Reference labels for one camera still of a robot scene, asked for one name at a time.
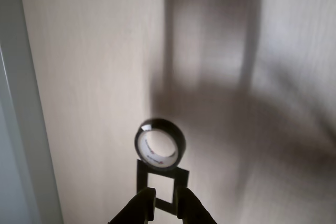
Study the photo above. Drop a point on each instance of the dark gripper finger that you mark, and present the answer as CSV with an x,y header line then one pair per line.
x,y
136,208
193,208

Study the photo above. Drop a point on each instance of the black tape roll white core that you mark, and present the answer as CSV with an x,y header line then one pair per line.
x,y
181,142

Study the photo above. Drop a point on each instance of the black tape square outline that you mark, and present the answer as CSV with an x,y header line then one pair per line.
x,y
181,176

